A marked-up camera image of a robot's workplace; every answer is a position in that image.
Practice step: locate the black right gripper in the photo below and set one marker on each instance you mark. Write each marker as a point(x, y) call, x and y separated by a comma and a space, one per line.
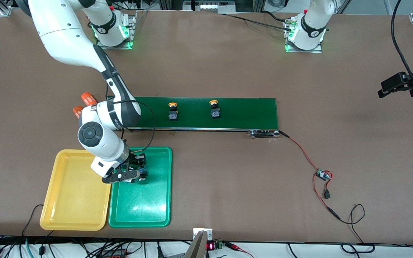
point(135, 160)

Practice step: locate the green push button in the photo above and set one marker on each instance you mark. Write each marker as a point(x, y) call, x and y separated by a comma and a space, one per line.
point(143, 177)

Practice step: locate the yellow push button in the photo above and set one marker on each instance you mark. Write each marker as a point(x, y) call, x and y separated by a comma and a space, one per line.
point(173, 114)
point(215, 111)

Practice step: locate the orange cylinder battery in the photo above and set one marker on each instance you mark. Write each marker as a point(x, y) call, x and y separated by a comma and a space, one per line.
point(77, 110)
point(87, 98)

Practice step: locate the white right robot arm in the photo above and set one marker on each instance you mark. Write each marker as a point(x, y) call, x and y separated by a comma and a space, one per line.
point(66, 36)

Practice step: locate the green plastic tray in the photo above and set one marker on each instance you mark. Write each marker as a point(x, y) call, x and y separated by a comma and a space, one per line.
point(145, 204)

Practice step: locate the yellow plastic tray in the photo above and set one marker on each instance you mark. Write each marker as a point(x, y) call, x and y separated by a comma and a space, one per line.
point(74, 200)

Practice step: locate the red digit display module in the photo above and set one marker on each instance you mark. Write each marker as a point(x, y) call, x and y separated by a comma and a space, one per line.
point(212, 245)

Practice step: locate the small green circuit board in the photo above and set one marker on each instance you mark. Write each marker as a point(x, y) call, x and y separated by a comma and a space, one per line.
point(323, 174)

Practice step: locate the green conveyor belt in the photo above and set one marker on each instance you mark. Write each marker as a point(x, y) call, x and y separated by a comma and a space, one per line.
point(246, 113)

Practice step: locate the red clip lead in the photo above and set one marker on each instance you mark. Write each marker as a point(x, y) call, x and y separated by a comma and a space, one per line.
point(237, 247)

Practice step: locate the grey light box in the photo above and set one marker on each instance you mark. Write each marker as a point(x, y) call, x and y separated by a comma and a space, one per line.
point(209, 5)

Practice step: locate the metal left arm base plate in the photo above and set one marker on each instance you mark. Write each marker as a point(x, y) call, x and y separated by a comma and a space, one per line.
point(301, 51)

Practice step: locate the silver mounting bracket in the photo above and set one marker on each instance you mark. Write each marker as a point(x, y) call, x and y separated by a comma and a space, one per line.
point(208, 233)

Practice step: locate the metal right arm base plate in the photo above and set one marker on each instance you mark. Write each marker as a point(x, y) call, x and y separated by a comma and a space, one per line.
point(132, 32)

